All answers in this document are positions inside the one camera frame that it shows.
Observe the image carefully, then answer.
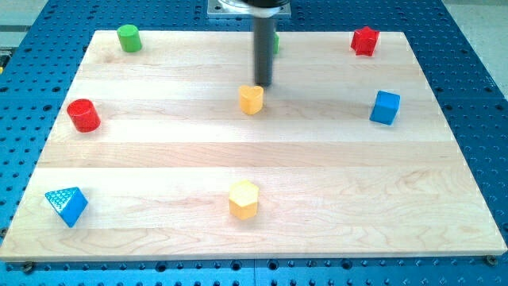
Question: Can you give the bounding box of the wooden board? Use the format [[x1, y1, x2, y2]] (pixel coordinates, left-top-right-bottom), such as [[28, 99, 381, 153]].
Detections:
[[1, 30, 506, 262]]

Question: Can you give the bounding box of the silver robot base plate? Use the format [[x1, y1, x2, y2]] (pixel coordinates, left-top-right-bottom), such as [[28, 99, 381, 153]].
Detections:
[[207, 0, 291, 18]]

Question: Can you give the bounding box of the green cylinder block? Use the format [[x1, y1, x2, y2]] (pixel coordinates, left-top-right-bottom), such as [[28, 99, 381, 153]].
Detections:
[[117, 24, 142, 52]]

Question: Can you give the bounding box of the blue triangular prism block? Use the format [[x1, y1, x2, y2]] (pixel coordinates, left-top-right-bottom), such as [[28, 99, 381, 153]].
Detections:
[[44, 187, 88, 228]]

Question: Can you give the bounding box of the right board stop screw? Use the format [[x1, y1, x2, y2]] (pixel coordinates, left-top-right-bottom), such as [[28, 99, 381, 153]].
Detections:
[[484, 255, 498, 266]]

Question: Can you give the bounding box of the yellow heart block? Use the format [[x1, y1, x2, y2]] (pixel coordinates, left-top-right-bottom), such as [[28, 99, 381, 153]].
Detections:
[[238, 85, 264, 115]]

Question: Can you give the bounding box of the green block behind rod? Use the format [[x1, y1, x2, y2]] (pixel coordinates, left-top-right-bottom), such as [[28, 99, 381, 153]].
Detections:
[[273, 33, 279, 55]]

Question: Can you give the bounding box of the red cylinder block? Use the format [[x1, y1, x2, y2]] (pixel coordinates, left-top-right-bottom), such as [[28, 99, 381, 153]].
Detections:
[[67, 99, 101, 133]]

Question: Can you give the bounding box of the yellow hexagon block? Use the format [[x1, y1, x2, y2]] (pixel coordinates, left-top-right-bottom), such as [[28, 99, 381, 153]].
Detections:
[[229, 180, 260, 220]]

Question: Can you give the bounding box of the board stop screw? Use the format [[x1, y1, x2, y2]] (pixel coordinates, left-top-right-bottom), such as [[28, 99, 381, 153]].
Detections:
[[20, 261, 36, 274], [484, 255, 498, 266]]

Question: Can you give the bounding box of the left board stop screw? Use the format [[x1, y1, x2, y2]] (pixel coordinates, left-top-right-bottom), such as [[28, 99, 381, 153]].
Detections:
[[20, 261, 36, 274]]

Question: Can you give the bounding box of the blue cube block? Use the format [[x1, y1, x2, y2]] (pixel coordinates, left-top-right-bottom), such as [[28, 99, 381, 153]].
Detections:
[[369, 91, 401, 126]]

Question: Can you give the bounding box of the red star block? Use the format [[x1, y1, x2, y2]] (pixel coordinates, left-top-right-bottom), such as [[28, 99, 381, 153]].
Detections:
[[350, 26, 380, 56]]

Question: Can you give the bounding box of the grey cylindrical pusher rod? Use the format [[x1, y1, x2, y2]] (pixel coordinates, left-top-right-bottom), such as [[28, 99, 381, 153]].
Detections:
[[253, 17, 276, 87]]

